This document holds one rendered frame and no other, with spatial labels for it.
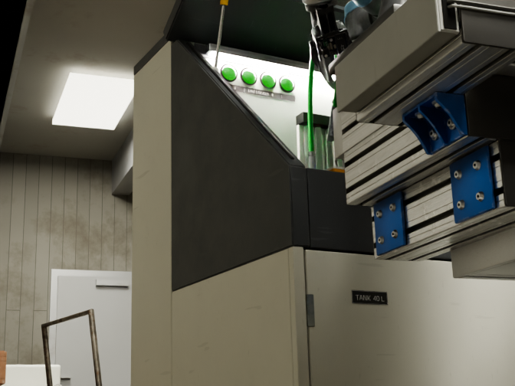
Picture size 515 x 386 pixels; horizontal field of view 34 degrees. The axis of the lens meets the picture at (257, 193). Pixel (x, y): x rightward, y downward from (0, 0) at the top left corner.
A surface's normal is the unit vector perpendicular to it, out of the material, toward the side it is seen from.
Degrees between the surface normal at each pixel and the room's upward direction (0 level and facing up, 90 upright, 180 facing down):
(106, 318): 90
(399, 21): 90
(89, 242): 90
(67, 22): 180
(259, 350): 90
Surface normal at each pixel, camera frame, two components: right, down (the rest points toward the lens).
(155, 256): -0.88, -0.11
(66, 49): 0.03, 0.96
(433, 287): 0.48, -0.25
